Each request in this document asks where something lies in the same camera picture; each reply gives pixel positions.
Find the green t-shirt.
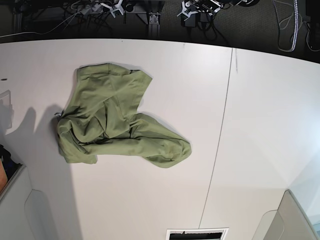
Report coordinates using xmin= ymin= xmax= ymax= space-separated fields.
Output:
xmin=57 ymin=63 xmax=192 ymax=168

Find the black power adapter box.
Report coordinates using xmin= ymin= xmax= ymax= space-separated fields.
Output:
xmin=182 ymin=13 xmax=199 ymax=28

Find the grey bin left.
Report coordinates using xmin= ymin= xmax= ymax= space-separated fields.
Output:
xmin=0 ymin=165 xmax=59 ymax=240

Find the grey bin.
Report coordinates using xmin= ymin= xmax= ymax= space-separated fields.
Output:
xmin=252 ymin=189 xmax=320 ymax=240
xmin=0 ymin=165 xmax=59 ymax=240

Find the grey bin right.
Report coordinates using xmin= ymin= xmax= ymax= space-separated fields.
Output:
xmin=252 ymin=189 xmax=320 ymax=240

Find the aluminium table leg bracket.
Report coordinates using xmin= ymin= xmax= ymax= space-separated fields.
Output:
xmin=148 ymin=13 xmax=160 ymax=39

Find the white vent frame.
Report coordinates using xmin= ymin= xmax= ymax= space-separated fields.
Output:
xmin=165 ymin=227 xmax=229 ymax=240

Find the grey looped cable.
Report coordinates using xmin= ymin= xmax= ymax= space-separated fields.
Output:
xmin=273 ymin=0 xmax=307 ymax=52

